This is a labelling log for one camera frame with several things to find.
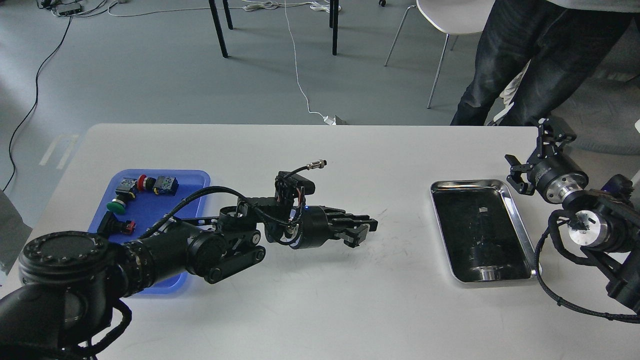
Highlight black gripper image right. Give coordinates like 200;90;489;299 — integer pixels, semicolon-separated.
504;118;589;204

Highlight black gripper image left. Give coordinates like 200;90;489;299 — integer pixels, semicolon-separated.
289;205;378;249

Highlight black robot arm image left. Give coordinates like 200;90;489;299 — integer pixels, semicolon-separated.
1;186;378;360

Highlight silver metal tray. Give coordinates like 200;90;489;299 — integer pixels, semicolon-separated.
430;178;538;286

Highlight blue plastic tray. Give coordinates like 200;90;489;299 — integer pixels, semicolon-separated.
87;168;211;297

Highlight grey office chair with jacket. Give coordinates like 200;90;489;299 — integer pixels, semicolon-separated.
550;22;640;156

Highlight person in grey shirt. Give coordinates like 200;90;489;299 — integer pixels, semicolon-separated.
451;0;639;126

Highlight white chair metal legs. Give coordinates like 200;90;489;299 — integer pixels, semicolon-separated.
384;0;494;109

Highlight red emergency stop button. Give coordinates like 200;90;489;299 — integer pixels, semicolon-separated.
135;174;179;196

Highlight black table leg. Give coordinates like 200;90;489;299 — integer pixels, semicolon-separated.
329;0;340;56
208;0;234;59

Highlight black wrist camera image left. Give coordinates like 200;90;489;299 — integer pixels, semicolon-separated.
274;159;327;205

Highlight green push button switch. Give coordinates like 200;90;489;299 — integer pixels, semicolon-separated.
106;177;138;215

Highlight black selector switch red end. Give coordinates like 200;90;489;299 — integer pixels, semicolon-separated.
96;210;137;239

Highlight black floor cable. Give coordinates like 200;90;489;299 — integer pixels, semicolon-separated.
2;0;108;193

